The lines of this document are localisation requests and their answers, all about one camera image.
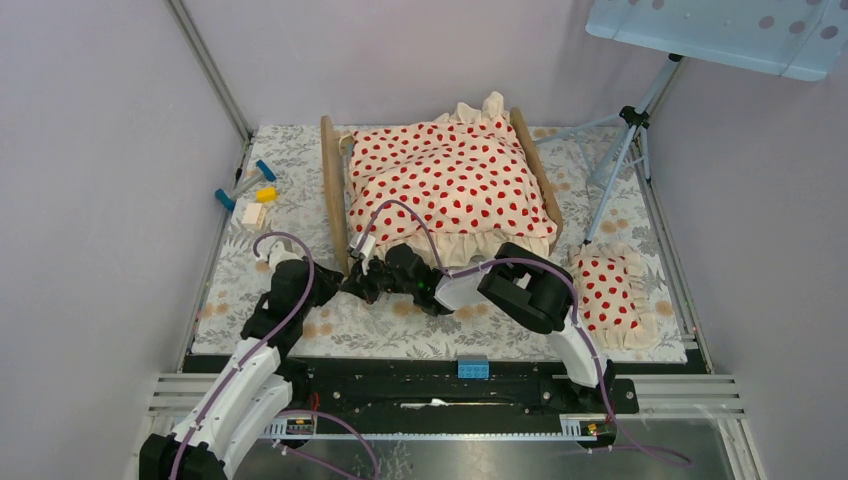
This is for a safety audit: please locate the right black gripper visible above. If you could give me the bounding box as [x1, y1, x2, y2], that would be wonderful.
[341, 250, 417, 305]

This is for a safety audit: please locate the large strawberry print cushion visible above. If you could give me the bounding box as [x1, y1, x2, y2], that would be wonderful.
[341, 92, 557, 267]

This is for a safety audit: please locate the wooden pet bed frame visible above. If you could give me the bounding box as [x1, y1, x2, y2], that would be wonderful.
[320, 107, 564, 274]

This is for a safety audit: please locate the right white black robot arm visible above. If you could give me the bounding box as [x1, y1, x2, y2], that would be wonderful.
[342, 242, 614, 412]

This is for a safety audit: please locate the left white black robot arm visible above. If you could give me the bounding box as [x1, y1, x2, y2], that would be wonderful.
[138, 257, 344, 479]

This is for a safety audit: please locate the beige wooden toy block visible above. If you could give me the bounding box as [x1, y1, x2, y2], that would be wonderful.
[241, 202, 266, 231]

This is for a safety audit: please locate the yellow toy block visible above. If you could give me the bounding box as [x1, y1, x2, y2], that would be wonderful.
[256, 187, 279, 203]

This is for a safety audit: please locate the blue toy brick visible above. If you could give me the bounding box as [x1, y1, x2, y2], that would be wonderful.
[457, 355, 490, 380]

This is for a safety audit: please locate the small strawberry print pillow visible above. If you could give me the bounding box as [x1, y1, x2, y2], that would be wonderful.
[568, 243, 660, 351]

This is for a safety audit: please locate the floral table mat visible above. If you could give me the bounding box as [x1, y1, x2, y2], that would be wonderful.
[190, 126, 686, 363]

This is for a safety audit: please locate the grey tripod stand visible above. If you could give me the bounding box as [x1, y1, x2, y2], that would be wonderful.
[534, 53, 684, 245]

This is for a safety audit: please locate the light blue perforated tray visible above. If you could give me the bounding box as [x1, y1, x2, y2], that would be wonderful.
[586, 0, 847, 82]

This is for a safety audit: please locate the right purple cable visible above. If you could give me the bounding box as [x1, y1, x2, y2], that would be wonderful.
[357, 199, 696, 470]

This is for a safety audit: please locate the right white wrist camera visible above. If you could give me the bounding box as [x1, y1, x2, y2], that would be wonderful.
[347, 232, 376, 264]

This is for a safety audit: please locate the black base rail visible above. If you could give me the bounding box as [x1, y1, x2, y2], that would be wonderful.
[182, 354, 707, 439]

